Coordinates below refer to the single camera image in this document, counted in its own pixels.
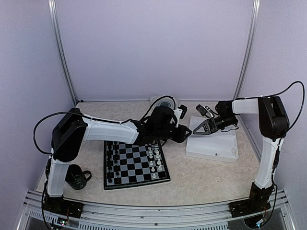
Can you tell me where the left aluminium frame post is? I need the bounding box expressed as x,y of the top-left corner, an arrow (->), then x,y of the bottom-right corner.
48,0 -> 78,106

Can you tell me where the white plastic tray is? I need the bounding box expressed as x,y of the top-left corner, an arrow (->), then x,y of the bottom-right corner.
185,130 -> 239,163

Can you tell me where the right aluminium frame post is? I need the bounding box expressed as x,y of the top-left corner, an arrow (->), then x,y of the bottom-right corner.
233,0 -> 261,99

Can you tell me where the grey swirl ceramic plate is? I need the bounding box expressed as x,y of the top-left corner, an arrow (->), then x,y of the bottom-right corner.
150,96 -> 180,111

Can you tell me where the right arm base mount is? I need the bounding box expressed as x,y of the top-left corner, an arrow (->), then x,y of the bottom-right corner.
229,199 -> 271,218

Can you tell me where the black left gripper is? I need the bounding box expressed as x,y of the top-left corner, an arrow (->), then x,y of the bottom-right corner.
155,124 -> 192,143

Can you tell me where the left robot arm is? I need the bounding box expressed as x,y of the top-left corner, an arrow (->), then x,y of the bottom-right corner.
45,106 -> 191,213

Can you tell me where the black mug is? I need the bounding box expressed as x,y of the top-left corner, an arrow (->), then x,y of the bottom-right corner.
65,164 -> 92,190

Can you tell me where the black and grey chessboard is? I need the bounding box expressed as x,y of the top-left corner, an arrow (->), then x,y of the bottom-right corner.
104,140 -> 171,190

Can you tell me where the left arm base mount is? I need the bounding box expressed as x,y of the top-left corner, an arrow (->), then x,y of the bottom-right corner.
42,196 -> 84,219

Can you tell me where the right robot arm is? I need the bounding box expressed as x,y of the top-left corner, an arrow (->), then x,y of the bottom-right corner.
193,96 -> 289,213

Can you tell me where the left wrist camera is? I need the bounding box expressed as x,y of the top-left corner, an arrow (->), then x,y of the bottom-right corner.
173,104 -> 188,127

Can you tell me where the aluminium front rail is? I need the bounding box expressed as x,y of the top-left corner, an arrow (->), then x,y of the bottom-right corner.
14,190 -> 298,230

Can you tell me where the aluminium frame post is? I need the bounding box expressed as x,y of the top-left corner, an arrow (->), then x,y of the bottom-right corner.
233,0 -> 261,99
48,0 -> 78,106

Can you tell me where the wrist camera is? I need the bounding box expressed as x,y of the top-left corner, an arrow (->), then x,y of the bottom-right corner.
173,104 -> 188,127
196,104 -> 215,119

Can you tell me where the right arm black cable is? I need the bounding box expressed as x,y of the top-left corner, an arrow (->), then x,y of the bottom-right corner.
235,80 -> 306,135

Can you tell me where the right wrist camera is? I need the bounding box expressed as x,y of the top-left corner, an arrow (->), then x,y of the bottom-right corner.
196,104 -> 215,119

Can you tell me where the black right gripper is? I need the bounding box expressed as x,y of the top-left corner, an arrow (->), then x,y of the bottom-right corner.
193,115 -> 236,135

